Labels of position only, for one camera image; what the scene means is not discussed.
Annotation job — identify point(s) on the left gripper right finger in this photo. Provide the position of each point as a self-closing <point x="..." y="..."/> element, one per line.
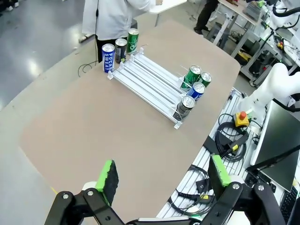
<point x="216" y="178"/>

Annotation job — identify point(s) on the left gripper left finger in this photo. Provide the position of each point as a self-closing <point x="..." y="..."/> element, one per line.
<point x="110" y="182"/>

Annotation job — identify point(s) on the aluminium profile robot base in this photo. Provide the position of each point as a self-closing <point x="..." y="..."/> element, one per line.
<point x="199" y="164"/>

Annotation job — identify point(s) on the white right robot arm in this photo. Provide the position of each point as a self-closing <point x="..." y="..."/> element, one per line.
<point x="274" y="84"/>

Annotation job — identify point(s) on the person in white zip hoodie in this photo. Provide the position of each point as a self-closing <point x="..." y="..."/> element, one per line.
<point x="112" y="18"/>

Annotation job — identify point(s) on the black power adapter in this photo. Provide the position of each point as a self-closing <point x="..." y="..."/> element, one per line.
<point x="234" y="144"/>

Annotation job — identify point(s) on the yellow emergency stop button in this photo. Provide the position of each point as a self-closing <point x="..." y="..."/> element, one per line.
<point x="241" y="119"/>

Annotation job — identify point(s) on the black computer monitor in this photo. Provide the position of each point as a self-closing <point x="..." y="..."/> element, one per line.
<point x="279" y="140"/>

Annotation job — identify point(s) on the black keyboard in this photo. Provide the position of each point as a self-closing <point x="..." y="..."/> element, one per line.
<point x="290" y="204"/>

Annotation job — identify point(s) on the green Chilsung cider can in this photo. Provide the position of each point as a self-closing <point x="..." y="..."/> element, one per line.
<point x="206" y="78"/>
<point x="191" y="77"/>

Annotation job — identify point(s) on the white can dispenser rack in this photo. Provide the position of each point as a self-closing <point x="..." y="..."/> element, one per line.
<point x="145" y="77"/>

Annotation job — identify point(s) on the blue Pocari Sweat display can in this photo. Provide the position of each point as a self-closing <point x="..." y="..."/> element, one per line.
<point x="108" y="59"/>

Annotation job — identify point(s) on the yellow tool case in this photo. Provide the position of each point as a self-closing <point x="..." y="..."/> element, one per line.
<point x="243" y="56"/>

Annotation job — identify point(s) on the black Pepsi display can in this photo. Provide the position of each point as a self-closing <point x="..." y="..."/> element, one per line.
<point x="120" y="50"/>

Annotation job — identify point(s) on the green Chilsung display can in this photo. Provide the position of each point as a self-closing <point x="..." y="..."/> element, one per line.
<point x="132" y="42"/>

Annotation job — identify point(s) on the bystander in grey jacket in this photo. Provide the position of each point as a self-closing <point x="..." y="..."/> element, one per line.
<point x="206" y="14"/>

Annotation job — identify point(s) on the large white table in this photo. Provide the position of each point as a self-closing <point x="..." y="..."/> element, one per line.
<point x="168" y="4"/>

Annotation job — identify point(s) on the black metal bracket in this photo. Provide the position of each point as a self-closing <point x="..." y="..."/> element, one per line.
<point x="202" y="186"/>

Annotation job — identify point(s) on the workbench with metal frame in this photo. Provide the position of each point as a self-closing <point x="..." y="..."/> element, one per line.
<point x="236" y="14"/>

